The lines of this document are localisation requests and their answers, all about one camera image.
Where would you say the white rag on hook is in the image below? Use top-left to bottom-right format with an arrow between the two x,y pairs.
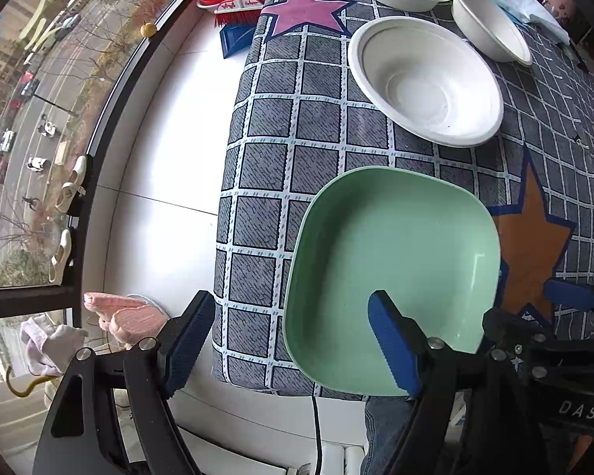
20,314 -> 89,376

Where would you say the yellow hook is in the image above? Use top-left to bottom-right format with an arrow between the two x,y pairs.
5,366 -> 55,399

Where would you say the pink slipper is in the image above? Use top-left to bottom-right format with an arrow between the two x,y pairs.
109,304 -> 168,350
83,292 -> 147,313

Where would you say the light green square plate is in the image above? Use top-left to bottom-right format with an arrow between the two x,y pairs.
283,166 -> 501,396

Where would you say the white cloth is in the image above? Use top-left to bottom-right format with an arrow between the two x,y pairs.
491,0 -> 570,46

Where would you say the grey checkered star tablecloth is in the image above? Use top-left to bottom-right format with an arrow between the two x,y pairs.
212,0 -> 594,396

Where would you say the blue dustpan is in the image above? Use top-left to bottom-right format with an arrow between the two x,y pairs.
220,25 -> 256,59

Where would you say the yellow ball knob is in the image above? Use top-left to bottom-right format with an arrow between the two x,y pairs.
140,23 -> 157,39

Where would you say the black cable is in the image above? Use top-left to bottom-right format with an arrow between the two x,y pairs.
310,394 -> 324,475

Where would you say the black window frame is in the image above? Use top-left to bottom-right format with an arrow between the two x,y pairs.
0,0 -> 194,317

